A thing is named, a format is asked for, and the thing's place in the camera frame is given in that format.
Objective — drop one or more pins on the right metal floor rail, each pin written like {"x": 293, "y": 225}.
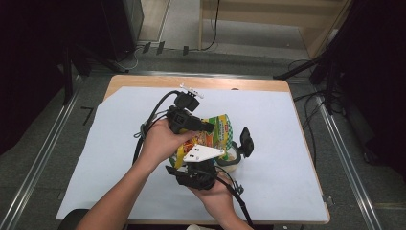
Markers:
{"x": 351, "y": 172}

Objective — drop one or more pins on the black curtain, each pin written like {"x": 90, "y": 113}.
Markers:
{"x": 28, "y": 64}
{"x": 376, "y": 64}

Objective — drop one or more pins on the black cabinet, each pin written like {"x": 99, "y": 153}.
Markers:
{"x": 118, "y": 28}

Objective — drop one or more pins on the metal strip behind table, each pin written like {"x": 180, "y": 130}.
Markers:
{"x": 223, "y": 74}

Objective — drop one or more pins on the black metal stand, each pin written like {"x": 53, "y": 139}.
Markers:
{"x": 328, "y": 96}
{"x": 67, "y": 80}

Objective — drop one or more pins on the light wooden frame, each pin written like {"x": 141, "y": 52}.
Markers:
{"x": 255, "y": 12}

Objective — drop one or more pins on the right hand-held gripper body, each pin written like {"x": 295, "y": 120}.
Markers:
{"x": 198, "y": 175}

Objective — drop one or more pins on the metal floor rail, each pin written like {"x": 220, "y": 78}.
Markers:
{"x": 35, "y": 166}
{"x": 351, "y": 172}

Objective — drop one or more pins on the metal corner bracket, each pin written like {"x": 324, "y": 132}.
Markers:
{"x": 328, "y": 200}

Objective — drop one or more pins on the clear container with black lid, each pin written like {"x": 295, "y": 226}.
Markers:
{"x": 246, "y": 142}

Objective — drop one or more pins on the small white object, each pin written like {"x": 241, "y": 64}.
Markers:
{"x": 198, "y": 227}

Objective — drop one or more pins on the person's left hand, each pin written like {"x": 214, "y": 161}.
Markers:
{"x": 159, "y": 143}

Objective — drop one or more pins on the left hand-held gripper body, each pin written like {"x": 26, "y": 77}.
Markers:
{"x": 180, "y": 119}

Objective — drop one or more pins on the left metal floor rail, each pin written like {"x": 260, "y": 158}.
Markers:
{"x": 35, "y": 166}

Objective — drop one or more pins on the small black bracket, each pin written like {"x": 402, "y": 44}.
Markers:
{"x": 146, "y": 47}
{"x": 185, "y": 50}
{"x": 160, "y": 47}

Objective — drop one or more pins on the person's right hand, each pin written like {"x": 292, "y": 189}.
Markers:
{"x": 217, "y": 201}

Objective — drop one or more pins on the black chair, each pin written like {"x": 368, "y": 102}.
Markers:
{"x": 68, "y": 220}

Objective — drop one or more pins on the yellow green seasoning pouch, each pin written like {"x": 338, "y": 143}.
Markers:
{"x": 220, "y": 134}

